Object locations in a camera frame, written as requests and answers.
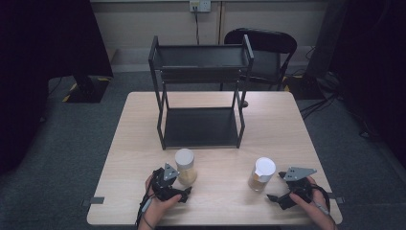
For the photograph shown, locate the black wall socket cable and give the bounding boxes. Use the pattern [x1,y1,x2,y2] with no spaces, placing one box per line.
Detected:
[192,5,201,46]

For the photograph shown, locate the left hand-held gripper cable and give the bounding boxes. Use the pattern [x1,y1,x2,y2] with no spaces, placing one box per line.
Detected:
[135,186,158,228]

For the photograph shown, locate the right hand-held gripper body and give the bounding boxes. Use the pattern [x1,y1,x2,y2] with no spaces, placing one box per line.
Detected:
[277,166,318,211]

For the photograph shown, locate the glass jar with white lid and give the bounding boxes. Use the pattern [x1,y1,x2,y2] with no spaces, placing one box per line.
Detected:
[247,156,277,193]

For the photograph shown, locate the black floor cables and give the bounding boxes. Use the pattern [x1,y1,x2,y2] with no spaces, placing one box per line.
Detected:
[299,90,341,121]

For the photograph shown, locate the black folding chair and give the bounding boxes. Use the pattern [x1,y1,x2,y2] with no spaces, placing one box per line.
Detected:
[219,27,298,93]

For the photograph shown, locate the black stand base yellow stripes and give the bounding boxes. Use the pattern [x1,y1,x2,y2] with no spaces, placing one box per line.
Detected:
[61,74,112,104]

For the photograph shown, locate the black two-tier metal rack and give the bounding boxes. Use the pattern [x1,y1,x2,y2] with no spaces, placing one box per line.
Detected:
[147,34,256,150]

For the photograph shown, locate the white wall socket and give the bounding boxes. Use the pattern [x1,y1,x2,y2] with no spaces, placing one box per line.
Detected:
[189,0,212,13]

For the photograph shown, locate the dark curtain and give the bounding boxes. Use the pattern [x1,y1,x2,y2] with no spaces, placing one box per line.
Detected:
[328,0,406,169]
[0,0,115,176]

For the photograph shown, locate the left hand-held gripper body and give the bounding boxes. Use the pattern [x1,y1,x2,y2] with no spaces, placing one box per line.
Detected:
[150,162,188,203]

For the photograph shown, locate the person's right hand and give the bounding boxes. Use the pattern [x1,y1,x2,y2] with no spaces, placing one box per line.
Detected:
[288,176,339,230]

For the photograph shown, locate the person's left hand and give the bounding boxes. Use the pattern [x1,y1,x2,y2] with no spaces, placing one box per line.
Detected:
[137,173,183,230]

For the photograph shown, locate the right hand-held gripper cable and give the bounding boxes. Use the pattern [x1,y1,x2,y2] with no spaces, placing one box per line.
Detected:
[310,184,332,216]

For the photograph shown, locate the dark table edge bracket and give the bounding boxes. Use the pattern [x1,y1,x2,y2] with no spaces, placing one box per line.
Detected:
[327,192,346,205]
[81,196,105,208]

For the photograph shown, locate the glass jar with grey lid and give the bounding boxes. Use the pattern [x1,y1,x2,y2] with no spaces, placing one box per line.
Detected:
[174,148,198,187]

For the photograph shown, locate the hand-held gripper cable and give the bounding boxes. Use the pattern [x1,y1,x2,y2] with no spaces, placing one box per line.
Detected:
[310,184,332,216]
[135,186,158,228]

